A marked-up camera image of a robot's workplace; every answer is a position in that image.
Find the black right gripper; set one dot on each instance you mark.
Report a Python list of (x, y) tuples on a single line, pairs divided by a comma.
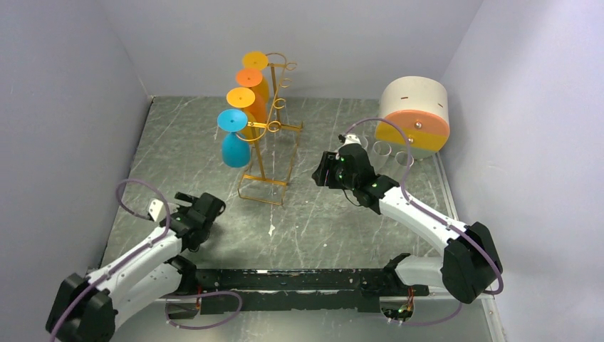
[(329, 161)]

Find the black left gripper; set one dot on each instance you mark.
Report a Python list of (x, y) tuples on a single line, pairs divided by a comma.
[(188, 199)]

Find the clear wine glass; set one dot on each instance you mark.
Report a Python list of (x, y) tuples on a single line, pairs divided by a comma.
[(361, 139), (399, 167), (379, 154)]

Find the gold wire glass rack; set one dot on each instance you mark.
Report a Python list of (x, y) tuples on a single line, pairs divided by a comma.
[(275, 75)]

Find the blue wine glass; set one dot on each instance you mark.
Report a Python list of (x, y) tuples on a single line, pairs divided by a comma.
[(235, 152)]

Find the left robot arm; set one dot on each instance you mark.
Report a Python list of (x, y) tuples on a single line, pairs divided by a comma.
[(94, 306)]

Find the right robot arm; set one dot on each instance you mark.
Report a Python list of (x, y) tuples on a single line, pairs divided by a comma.
[(468, 263)]

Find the yellow wine glass left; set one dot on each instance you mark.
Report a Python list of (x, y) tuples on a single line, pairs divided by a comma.
[(250, 102)]

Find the yellow wine glass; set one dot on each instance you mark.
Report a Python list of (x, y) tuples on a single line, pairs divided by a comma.
[(250, 102), (254, 62)]

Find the orange wine glass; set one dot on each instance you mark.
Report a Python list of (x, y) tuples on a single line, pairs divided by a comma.
[(253, 79)]

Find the yellow wine glass right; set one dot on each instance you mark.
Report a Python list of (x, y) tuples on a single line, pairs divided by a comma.
[(254, 62)]

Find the round beige drawer cabinet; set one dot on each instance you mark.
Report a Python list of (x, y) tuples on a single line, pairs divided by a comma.
[(418, 106)]

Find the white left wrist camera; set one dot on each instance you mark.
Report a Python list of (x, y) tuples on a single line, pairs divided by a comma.
[(156, 210)]

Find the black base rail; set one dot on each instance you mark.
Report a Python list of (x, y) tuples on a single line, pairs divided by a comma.
[(298, 289)]

